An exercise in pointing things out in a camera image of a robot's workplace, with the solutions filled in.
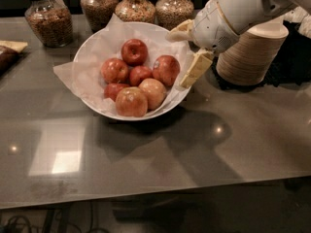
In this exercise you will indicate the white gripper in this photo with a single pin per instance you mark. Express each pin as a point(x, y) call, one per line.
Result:
point(210, 25)

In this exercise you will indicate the red apple with sticker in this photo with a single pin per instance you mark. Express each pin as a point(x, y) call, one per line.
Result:
point(166, 69)

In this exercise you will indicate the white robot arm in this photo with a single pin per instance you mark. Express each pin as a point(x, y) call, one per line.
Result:
point(242, 15)

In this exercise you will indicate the yellow-red right front apple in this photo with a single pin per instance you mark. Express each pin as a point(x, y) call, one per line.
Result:
point(155, 92)

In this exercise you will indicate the yellow-red apple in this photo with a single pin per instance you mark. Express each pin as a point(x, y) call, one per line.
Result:
point(131, 102)
point(155, 92)

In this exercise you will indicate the dark red top apple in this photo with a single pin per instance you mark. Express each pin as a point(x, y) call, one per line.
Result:
point(134, 52)

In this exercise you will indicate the small red centre apple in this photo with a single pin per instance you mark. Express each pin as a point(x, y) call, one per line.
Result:
point(138, 74)

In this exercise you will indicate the white paper bowl liner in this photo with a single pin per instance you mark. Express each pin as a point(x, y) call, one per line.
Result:
point(82, 75)

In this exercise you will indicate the white ceramic bowl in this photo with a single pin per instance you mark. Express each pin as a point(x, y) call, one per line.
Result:
point(129, 71)

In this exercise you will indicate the red left apple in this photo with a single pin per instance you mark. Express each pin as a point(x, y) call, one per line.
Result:
point(114, 70)

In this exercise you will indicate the dark red lower-left apple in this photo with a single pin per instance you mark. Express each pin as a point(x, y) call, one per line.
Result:
point(112, 90)

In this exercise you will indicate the glass cereal jar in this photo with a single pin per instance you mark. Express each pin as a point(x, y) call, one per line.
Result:
point(170, 13)
point(51, 22)
point(136, 10)
point(98, 12)

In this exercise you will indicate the front stack paper bowls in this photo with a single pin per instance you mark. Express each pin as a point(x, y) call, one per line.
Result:
point(247, 62)

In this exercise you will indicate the black mat under bowls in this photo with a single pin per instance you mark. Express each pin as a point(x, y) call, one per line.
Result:
point(292, 63)

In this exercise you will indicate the left glass cereal jar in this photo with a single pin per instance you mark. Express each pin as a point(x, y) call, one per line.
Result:
point(51, 22)

